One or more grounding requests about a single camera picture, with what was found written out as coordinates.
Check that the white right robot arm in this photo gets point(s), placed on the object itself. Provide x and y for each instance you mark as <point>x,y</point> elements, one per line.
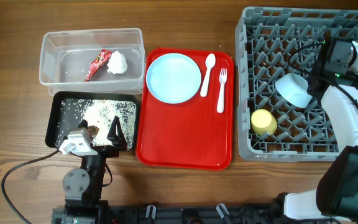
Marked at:
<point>330,84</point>

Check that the white napkin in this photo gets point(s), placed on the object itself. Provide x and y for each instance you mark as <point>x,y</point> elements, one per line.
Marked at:
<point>117,63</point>

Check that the spilled rice pile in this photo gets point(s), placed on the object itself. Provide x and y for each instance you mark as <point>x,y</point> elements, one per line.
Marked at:
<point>99,114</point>

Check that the light blue plate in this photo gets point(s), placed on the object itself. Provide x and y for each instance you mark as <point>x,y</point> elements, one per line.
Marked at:
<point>173,78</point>

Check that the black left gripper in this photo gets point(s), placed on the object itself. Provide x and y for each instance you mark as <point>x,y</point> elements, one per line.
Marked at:
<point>118,140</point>

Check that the small light blue bowl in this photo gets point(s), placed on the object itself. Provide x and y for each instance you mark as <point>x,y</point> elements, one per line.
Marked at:
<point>294,88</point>

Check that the grey dishwasher rack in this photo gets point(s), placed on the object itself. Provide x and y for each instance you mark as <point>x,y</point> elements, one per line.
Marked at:
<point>269,42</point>

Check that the red serving tray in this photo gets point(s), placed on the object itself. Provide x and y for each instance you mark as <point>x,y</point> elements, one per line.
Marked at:
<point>192,134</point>

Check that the clear plastic bin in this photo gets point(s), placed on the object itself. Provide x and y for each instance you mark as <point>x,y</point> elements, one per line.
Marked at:
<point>66,56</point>

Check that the red ketchup packet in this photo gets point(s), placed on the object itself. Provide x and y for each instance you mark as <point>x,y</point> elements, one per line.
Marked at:
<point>96,64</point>

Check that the yellow cup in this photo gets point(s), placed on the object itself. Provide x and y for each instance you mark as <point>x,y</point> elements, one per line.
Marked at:
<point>262,121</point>

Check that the white plastic spoon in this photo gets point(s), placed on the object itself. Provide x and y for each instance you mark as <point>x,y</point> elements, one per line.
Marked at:
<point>210,63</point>

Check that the black waste tray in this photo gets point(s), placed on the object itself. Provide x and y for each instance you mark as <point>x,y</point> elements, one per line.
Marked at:
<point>60,96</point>

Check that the pink plastic fork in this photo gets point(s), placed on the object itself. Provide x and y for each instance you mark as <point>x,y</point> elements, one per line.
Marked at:
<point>222,80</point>

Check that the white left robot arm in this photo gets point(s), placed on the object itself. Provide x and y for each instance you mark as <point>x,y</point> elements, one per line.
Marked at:
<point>83,186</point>

